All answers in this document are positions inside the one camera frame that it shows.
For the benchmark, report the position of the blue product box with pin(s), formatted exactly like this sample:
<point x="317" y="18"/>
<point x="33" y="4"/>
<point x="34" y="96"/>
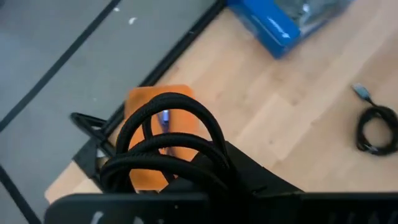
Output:
<point x="267" y="28"/>

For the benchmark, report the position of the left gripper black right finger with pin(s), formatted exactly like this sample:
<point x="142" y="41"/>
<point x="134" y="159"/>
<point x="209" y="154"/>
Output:
<point x="280" y="205"/>

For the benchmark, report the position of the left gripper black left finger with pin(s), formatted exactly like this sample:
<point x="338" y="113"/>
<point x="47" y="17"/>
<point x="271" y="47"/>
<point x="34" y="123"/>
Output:
<point x="124" y="208"/>

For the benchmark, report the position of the black frame bracket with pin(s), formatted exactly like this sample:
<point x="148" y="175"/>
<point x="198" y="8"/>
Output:
<point x="87" y="161"/>

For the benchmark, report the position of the translucent orange bin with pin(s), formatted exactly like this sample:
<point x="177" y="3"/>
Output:
<point x="183" y="119"/>

